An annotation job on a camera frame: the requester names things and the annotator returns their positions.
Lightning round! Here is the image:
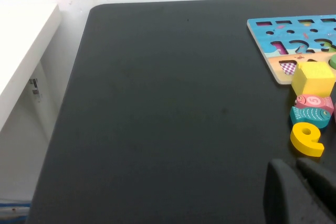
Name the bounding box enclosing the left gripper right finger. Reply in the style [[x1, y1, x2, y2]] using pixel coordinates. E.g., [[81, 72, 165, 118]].
[[296, 157, 336, 217]]

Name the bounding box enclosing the yellow cube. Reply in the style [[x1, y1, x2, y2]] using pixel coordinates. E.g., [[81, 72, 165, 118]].
[[291, 61, 336, 98]]

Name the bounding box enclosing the yellow number six piece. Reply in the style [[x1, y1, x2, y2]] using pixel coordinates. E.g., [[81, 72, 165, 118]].
[[290, 122, 326, 158]]

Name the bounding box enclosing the white side shelf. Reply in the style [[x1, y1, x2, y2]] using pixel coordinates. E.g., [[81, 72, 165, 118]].
[[0, 3, 62, 133]]

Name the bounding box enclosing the colourful wooden puzzle board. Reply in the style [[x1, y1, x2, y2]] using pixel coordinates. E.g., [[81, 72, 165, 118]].
[[246, 14, 336, 85]]

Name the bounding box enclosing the metal shelf bracket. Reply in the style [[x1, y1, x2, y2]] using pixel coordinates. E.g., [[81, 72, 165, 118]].
[[28, 78, 40, 97]]

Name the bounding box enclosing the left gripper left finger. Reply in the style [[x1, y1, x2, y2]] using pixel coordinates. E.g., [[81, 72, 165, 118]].
[[263, 158, 336, 224]]

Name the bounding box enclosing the pink fish with five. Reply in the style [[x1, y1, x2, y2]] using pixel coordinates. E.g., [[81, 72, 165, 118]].
[[293, 94, 334, 110]]

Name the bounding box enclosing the teal fish piece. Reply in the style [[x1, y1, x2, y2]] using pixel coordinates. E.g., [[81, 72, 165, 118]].
[[289, 106, 331, 130]]

